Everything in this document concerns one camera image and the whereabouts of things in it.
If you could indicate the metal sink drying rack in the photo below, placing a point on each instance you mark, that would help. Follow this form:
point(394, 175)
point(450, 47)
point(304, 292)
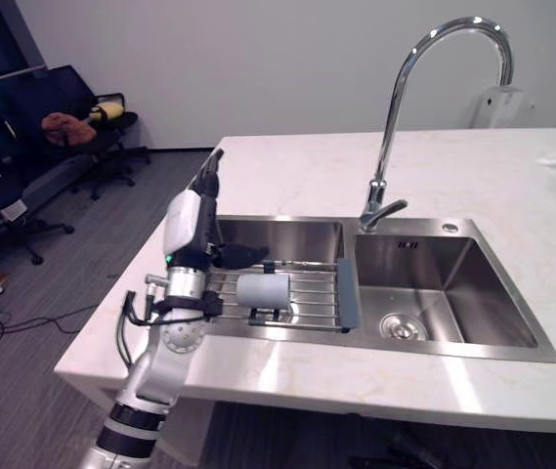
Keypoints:
point(302, 298)

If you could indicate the stainless steel double sink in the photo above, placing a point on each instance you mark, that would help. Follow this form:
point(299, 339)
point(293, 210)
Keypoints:
point(404, 288)

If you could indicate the white appliance with hole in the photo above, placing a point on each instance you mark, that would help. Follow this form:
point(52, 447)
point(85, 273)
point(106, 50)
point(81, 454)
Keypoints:
point(497, 107)

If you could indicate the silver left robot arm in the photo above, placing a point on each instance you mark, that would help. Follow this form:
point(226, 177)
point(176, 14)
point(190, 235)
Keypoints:
point(170, 342)

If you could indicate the pale blue cup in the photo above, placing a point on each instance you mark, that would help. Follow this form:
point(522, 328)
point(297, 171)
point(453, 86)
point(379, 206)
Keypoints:
point(263, 289)

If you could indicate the round metal sink drain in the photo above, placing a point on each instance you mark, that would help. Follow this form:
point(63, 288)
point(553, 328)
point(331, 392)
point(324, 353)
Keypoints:
point(403, 326)

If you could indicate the chrome gooseneck faucet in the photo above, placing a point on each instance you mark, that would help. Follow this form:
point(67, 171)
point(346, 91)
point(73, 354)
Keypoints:
point(404, 122)

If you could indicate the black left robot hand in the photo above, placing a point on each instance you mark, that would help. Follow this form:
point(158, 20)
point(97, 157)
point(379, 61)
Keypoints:
point(194, 222)

